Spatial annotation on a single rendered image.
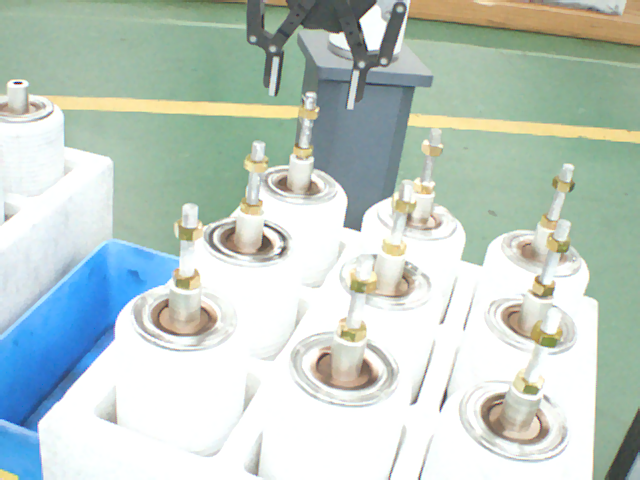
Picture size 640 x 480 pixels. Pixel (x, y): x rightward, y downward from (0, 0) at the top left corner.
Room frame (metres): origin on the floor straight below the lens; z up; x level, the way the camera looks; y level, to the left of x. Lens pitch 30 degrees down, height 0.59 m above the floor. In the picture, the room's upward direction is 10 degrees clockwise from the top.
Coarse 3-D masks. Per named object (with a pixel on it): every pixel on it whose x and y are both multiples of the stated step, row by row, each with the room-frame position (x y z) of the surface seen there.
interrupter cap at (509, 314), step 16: (496, 304) 0.52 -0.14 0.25; (512, 304) 0.53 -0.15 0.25; (496, 320) 0.50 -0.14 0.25; (512, 320) 0.51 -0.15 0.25; (560, 320) 0.51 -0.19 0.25; (496, 336) 0.48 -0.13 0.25; (512, 336) 0.48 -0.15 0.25; (528, 336) 0.49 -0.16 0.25; (576, 336) 0.49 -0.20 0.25; (528, 352) 0.47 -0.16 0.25; (560, 352) 0.47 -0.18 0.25
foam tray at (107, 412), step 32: (352, 256) 0.68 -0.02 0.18; (320, 288) 0.61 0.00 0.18; (448, 320) 0.60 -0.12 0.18; (576, 320) 0.63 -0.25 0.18; (448, 352) 0.55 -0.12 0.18; (96, 384) 0.43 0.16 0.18; (256, 384) 0.48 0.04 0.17; (448, 384) 0.56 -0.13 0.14; (576, 384) 0.53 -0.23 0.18; (64, 416) 0.39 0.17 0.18; (96, 416) 0.41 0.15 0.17; (256, 416) 0.43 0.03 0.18; (416, 416) 0.46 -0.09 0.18; (576, 416) 0.49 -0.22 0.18; (64, 448) 0.38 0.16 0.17; (96, 448) 0.37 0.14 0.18; (128, 448) 0.38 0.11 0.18; (160, 448) 0.38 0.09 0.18; (224, 448) 0.39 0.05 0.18; (256, 448) 0.41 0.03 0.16; (416, 448) 0.43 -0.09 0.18
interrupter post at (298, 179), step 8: (296, 160) 0.66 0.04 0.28; (304, 160) 0.67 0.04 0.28; (312, 160) 0.67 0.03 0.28; (288, 168) 0.67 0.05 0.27; (296, 168) 0.66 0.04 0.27; (304, 168) 0.66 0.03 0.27; (288, 176) 0.67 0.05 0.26; (296, 176) 0.66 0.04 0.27; (304, 176) 0.66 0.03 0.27; (288, 184) 0.67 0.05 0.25; (296, 184) 0.66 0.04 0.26; (304, 184) 0.66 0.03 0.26
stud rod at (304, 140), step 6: (306, 96) 0.67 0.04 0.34; (312, 96) 0.67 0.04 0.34; (306, 102) 0.67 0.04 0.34; (312, 102) 0.67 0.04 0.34; (306, 108) 0.67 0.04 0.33; (312, 108) 0.67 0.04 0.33; (306, 120) 0.67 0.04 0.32; (306, 126) 0.67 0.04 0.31; (306, 132) 0.67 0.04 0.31; (300, 138) 0.67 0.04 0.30; (306, 138) 0.67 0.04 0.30; (300, 144) 0.67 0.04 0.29; (306, 144) 0.67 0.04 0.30
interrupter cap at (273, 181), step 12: (276, 168) 0.70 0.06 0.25; (312, 168) 0.71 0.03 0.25; (264, 180) 0.67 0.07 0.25; (276, 180) 0.67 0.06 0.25; (312, 180) 0.69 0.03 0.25; (324, 180) 0.69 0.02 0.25; (264, 192) 0.65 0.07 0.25; (276, 192) 0.65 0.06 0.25; (288, 192) 0.65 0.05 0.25; (300, 192) 0.66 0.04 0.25; (312, 192) 0.66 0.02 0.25; (324, 192) 0.66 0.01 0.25; (336, 192) 0.67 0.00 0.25; (300, 204) 0.64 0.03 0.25; (312, 204) 0.64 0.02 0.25
